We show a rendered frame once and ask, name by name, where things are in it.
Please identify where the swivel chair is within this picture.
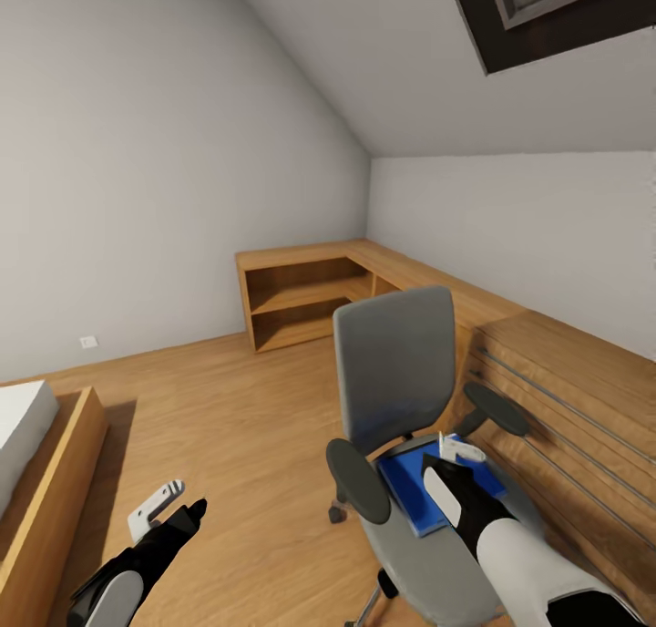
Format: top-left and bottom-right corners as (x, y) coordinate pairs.
(326, 285), (545, 627)

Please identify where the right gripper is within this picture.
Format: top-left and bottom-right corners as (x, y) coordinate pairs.
(421, 453), (474, 479)

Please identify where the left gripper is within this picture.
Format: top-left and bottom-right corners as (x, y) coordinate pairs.
(133, 499), (208, 577)

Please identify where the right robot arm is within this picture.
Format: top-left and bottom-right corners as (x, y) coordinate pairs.
(421, 437), (650, 627)

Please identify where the folder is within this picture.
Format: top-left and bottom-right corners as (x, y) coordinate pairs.
(379, 433), (508, 538)

